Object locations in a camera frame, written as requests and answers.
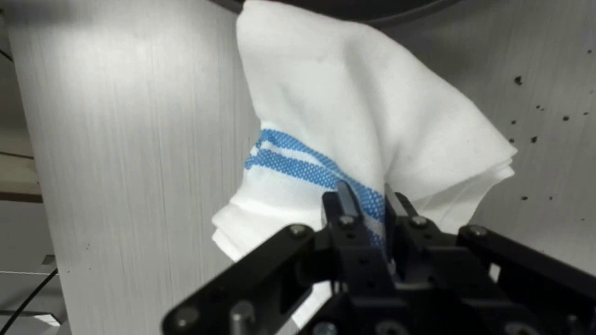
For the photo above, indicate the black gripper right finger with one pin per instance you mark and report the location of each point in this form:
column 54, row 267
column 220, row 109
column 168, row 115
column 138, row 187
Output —
column 421, row 249

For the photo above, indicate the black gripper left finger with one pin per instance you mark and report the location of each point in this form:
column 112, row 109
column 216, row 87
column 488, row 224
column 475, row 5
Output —
column 347, row 249

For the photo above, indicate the white towel with blue stripes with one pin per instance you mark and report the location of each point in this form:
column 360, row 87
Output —
column 347, row 105

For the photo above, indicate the black frying pan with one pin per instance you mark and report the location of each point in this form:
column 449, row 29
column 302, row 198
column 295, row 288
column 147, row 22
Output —
column 373, row 9

